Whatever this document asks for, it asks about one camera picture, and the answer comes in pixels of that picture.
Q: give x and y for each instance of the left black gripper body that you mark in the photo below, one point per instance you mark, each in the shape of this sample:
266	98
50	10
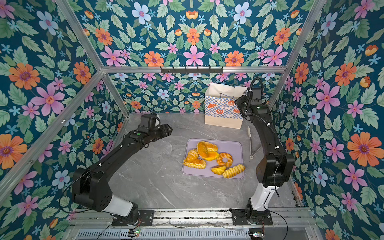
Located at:
159	132

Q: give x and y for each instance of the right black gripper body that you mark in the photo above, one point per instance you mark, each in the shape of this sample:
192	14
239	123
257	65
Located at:
243	104

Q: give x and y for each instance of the checkered paper bag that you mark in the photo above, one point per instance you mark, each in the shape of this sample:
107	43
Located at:
220	108

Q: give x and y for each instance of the small croissant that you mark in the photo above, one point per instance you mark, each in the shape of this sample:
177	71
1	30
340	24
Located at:
192	155

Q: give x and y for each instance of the round orange bun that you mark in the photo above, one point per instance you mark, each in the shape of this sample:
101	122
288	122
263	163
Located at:
202	150

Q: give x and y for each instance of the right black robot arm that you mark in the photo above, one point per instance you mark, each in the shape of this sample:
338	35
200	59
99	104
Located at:
276	167

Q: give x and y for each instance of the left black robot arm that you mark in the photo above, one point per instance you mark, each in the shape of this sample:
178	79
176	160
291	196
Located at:
91	187

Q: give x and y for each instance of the ridged long bread roll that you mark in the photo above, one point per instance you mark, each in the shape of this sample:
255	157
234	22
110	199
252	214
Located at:
234	171

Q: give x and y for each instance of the braided flat pastry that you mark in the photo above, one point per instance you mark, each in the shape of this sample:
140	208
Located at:
196	163

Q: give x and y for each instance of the oval orange glazed bun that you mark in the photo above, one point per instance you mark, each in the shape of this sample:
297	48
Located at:
210	156

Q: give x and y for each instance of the small yellow bun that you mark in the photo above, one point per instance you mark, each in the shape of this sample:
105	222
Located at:
218	170

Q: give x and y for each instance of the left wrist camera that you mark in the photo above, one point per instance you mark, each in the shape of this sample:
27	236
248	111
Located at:
150	121

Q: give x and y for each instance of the black hook rail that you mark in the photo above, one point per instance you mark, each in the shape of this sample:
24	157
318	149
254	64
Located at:
190	70

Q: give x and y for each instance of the ring shaped pretzel bread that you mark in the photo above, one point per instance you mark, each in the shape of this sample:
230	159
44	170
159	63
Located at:
225	159

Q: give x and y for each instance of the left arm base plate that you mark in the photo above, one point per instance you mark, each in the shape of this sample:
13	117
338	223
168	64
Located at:
135	218

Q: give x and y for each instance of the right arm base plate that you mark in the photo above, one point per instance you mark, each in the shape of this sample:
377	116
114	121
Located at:
250	217

